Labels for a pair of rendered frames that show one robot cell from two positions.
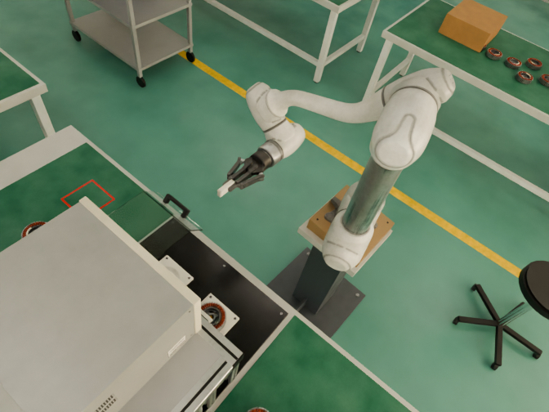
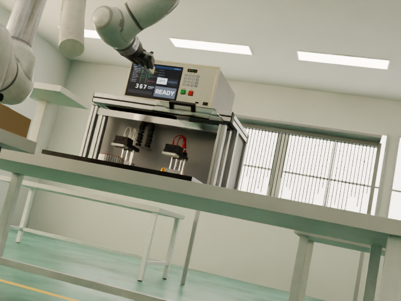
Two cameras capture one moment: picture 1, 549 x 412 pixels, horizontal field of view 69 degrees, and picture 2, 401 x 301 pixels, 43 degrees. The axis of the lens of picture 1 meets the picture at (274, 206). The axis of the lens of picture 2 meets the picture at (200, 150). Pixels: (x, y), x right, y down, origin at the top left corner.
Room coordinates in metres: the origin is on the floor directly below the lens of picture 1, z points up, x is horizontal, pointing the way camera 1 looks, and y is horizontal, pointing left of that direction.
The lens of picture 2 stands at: (2.77, 0.04, 0.57)
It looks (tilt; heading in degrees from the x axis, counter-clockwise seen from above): 9 degrees up; 168
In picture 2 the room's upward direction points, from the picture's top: 12 degrees clockwise
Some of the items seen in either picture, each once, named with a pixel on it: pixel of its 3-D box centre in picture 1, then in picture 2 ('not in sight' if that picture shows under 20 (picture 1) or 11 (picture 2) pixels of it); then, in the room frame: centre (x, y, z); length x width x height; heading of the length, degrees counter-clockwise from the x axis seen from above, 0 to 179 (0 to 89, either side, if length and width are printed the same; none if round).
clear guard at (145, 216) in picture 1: (143, 233); (191, 119); (0.67, 0.41, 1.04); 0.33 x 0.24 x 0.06; 151
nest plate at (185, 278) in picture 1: (165, 279); not in sight; (0.64, 0.35, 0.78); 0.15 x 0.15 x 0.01; 61
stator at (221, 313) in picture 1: (211, 317); (111, 160); (0.53, 0.13, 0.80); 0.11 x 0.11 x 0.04
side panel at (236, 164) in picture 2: not in sight; (233, 169); (0.39, 0.72, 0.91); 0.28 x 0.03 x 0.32; 151
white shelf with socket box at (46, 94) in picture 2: not in sight; (39, 128); (-0.36, -0.28, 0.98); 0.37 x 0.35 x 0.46; 61
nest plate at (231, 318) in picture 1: (211, 320); not in sight; (0.53, 0.13, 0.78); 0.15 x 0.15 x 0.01; 61
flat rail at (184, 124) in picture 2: not in sight; (156, 120); (0.50, 0.29, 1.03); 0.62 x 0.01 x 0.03; 61
